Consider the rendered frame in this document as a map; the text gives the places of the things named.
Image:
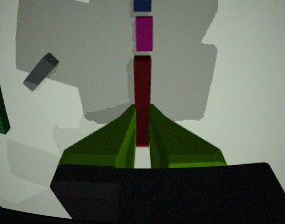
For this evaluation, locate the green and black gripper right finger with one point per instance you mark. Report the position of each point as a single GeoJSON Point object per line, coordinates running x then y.
{"type": "Point", "coordinates": [173, 146]}

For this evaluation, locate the magenta rectangular block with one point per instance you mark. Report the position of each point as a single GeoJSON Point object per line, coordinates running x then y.
{"type": "Point", "coordinates": [144, 33]}

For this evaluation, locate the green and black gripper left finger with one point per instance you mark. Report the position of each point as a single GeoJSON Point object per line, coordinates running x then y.
{"type": "Point", "coordinates": [112, 145]}

